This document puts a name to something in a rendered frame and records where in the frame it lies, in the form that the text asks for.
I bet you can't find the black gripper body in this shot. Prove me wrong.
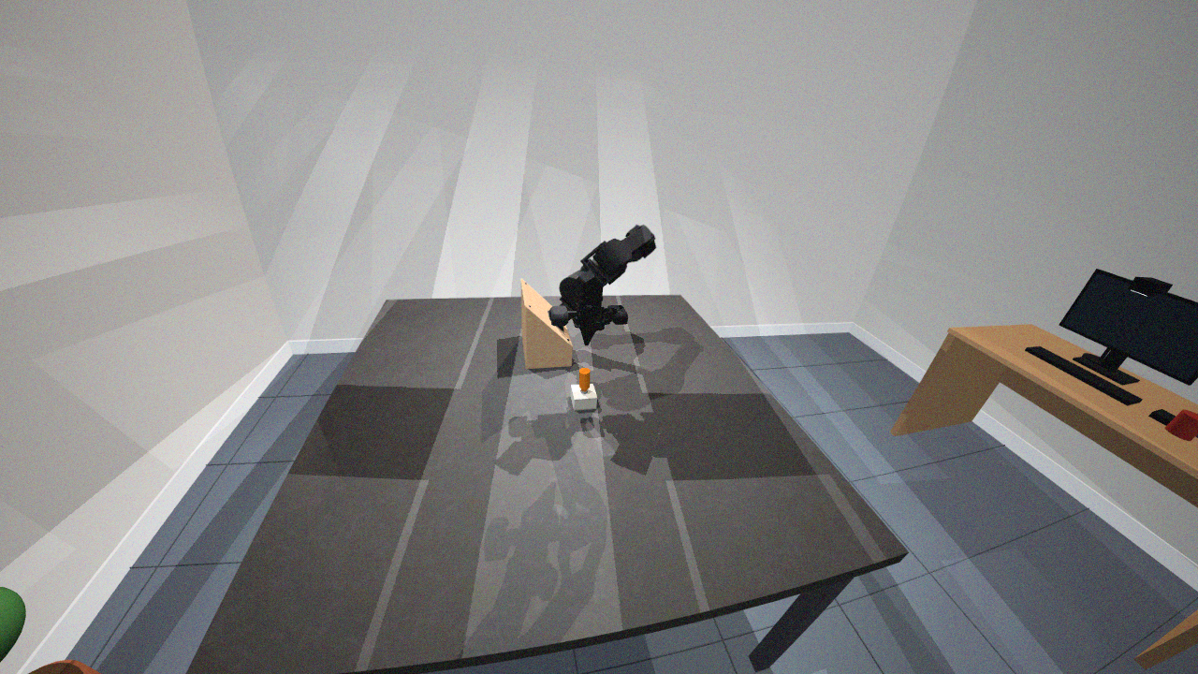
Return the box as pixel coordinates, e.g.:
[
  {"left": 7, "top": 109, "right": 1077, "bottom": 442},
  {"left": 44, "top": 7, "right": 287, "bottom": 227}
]
[{"left": 549, "top": 291, "right": 628, "bottom": 326}]

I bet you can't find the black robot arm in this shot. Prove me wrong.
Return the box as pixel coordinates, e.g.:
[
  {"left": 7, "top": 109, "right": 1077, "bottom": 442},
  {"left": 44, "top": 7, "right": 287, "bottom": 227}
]
[{"left": 559, "top": 225, "right": 657, "bottom": 332}]

